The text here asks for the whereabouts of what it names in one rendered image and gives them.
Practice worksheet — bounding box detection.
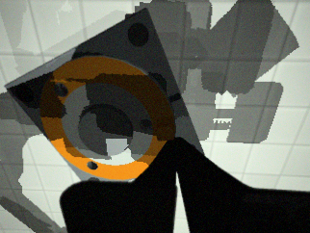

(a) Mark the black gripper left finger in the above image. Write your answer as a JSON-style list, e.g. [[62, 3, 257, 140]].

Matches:
[[59, 137, 178, 233]]

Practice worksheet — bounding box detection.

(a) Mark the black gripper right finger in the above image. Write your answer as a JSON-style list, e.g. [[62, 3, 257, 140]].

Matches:
[[176, 137, 310, 233]]

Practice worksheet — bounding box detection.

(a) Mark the orange round plate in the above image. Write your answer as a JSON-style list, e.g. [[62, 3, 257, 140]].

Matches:
[[39, 55, 176, 179]]

